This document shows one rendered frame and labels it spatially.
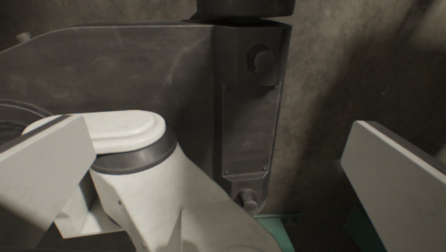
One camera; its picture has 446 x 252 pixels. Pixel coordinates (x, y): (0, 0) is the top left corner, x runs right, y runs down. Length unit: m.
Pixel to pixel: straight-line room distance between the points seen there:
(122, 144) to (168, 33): 0.22
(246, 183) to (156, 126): 0.30
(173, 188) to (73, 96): 0.29
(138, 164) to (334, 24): 0.62
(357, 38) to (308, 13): 0.18
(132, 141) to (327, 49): 0.60
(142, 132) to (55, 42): 0.23
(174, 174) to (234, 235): 0.14
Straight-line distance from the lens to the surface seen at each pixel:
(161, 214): 0.29
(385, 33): 0.86
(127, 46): 0.46
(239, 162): 0.56
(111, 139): 0.36
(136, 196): 0.31
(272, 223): 1.05
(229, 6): 0.43
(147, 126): 0.36
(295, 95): 0.75
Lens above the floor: 0.61
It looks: 59 degrees down
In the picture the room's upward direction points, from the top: 161 degrees clockwise
